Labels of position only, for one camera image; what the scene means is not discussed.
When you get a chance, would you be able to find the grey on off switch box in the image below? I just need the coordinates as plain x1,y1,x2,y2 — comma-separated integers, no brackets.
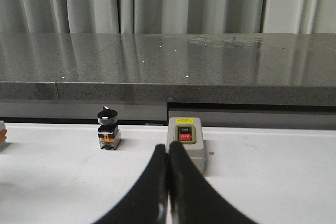
166,117,206,174

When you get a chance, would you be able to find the black rotary selector switch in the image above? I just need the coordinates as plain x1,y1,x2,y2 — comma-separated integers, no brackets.
97,106,121,150

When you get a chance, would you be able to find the green push button switch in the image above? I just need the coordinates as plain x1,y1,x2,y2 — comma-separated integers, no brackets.
0,121,7,151

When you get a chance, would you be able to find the grey curtain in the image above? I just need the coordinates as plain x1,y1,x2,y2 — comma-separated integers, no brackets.
1,0,335,34

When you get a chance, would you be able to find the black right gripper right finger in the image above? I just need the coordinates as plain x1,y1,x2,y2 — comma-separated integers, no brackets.
168,141,255,223

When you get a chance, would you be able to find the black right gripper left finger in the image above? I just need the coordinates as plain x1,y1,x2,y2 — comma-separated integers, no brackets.
96,144,168,223

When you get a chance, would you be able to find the grey stone counter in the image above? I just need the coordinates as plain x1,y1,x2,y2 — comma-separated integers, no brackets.
1,33,335,130

